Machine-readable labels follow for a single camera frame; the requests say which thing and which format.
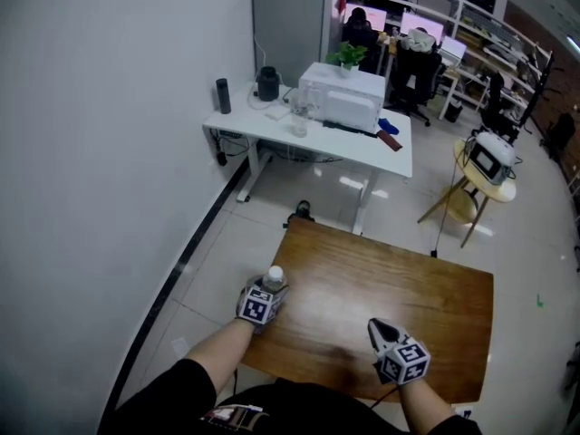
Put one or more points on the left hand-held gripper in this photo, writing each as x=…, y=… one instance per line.
x=256, y=308

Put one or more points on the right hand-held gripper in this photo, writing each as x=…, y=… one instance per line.
x=405, y=363

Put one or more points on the clear plastic bottle white cap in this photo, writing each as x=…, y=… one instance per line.
x=274, y=278

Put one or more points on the person's left forearm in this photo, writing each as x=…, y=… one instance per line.
x=222, y=356

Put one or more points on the person's right forearm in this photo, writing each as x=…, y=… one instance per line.
x=423, y=406

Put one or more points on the wooden table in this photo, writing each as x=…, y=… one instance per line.
x=385, y=297

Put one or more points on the black floor device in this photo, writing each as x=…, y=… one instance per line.
x=302, y=211

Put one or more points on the white floor power strip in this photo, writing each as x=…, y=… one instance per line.
x=464, y=411

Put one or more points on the person's black shirt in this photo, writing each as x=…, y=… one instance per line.
x=294, y=410

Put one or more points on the white desk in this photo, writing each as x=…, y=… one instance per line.
x=344, y=147

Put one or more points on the clear glass cup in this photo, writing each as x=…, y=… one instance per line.
x=299, y=126

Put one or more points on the white power adapter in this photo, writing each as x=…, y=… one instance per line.
x=277, y=113

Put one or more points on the black flat bar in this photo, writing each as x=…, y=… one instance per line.
x=349, y=129

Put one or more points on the round yellow side table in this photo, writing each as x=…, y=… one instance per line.
x=494, y=192

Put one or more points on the brown flat case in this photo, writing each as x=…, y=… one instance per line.
x=389, y=141

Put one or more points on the clear glass pitcher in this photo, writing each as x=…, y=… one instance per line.
x=303, y=100

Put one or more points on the black thermos flask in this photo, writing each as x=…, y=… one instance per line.
x=223, y=95

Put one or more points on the blue cloth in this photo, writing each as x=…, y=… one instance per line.
x=389, y=126

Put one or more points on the black jar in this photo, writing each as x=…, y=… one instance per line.
x=268, y=82

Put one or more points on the white microwave oven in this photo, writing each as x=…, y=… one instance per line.
x=346, y=95

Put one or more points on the white rounded countertop appliance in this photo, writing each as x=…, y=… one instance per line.
x=491, y=152

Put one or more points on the black trash bin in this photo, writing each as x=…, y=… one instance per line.
x=453, y=112

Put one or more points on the green potted plant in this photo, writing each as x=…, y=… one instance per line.
x=348, y=56

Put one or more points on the gray partition panel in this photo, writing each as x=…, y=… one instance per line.
x=290, y=30

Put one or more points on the black office chair white garment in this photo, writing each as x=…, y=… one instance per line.
x=417, y=75

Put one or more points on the black armchair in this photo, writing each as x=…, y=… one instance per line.
x=559, y=134

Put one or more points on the pink lit monitor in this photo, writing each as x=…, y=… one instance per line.
x=376, y=16
x=426, y=24

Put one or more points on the white laptop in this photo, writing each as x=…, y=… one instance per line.
x=453, y=50

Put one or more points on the black metal stand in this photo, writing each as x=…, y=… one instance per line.
x=539, y=84

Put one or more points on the white shelving rack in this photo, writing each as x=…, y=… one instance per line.
x=494, y=30

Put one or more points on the ceiling light tube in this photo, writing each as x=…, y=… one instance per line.
x=573, y=43

